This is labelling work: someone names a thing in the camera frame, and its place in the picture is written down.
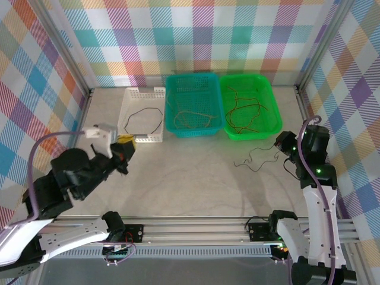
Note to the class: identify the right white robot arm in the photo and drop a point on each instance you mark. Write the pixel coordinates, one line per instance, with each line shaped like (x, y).
(314, 213)

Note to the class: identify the white perforated plastic basket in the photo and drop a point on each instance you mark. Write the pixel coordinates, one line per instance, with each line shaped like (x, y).
(142, 98)

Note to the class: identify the green perforated plastic basket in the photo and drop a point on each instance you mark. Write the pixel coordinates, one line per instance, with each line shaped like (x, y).
(267, 124)

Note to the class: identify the teal perforated plastic basket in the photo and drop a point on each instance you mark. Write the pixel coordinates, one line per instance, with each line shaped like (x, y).
(193, 98)

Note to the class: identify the small controller board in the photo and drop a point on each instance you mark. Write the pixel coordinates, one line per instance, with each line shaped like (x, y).
(282, 248)
(118, 248)

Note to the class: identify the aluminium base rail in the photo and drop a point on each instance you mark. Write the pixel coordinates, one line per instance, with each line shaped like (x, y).
(193, 230)

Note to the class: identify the aluminium upright post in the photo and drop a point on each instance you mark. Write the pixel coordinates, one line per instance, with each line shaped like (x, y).
(66, 47)
(322, 44)

